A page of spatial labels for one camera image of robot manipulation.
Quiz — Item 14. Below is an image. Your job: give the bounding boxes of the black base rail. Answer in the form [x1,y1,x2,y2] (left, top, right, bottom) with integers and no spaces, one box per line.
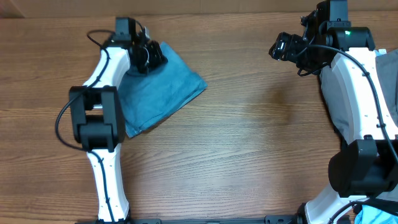
[74,214,351,224]

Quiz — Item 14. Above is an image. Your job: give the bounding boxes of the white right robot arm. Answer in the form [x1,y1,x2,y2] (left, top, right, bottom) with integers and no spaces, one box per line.
[266,27,397,223]

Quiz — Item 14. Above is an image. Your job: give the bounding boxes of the light blue denim jeans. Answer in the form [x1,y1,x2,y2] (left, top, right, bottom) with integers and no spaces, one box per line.
[118,42,208,138]

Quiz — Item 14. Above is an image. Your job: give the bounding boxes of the grey trousers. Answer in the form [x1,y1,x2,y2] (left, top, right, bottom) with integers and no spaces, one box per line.
[319,49,398,203]

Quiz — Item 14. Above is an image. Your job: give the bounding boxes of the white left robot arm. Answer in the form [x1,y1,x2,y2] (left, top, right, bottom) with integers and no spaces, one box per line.
[69,29,167,223]

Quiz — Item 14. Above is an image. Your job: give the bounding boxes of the light blue garment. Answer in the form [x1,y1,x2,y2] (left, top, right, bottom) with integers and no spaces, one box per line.
[354,50,397,224]

